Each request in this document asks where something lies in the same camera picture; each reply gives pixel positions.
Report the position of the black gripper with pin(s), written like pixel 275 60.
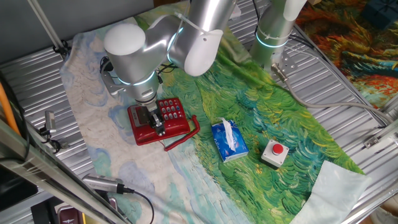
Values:
pixel 153 112

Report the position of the red telephone handset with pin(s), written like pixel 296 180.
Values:
pixel 174 129

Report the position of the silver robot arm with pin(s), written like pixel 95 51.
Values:
pixel 199 31

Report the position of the red telephone base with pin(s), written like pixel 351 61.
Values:
pixel 171 109

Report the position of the dark red desk telephone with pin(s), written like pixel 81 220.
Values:
pixel 70 214

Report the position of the blue tissue pack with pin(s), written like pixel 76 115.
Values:
pixel 239 149

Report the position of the grey emergency stop button box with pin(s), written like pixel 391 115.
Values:
pixel 269 157

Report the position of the green blue painted cloth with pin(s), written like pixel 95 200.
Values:
pixel 280 109

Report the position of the aluminium pole with clamp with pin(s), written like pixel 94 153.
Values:
pixel 46 28

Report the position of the orange painted cloth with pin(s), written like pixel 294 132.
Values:
pixel 357 56

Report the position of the dark blue box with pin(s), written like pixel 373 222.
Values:
pixel 381 12

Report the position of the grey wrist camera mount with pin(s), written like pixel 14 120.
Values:
pixel 109 84

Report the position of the silver cylindrical camera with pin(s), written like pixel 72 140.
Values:
pixel 102 183

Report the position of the silver camera on stand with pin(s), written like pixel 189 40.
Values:
pixel 49 121

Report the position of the aluminium frame bar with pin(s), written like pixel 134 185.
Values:
pixel 46 174

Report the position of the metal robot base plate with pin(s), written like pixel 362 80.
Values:
pixel 287 62

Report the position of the aluminium frame rail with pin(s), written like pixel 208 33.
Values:
pixel 381 133

